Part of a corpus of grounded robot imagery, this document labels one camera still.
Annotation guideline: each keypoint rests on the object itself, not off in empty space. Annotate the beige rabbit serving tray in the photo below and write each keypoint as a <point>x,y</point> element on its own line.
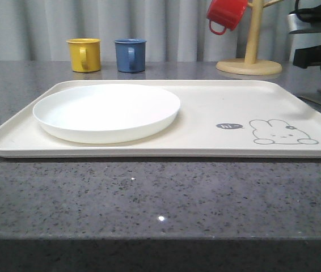
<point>217,118</point>

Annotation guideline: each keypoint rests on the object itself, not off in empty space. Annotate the wooden mug tree stand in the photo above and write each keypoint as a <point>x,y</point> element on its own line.
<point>250,64</point>

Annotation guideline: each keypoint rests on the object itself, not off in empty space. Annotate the white round plate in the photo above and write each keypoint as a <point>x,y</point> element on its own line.
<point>107,113</point>

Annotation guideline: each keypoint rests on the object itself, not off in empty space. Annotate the blue enamel mug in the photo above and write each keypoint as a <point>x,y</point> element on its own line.
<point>130,55</point>

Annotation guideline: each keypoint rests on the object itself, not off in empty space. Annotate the red enamel mug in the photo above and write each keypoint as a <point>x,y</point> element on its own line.
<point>226,13</point>

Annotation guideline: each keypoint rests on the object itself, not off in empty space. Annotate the yellow enamel mug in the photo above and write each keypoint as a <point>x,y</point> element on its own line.
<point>84,54</point>

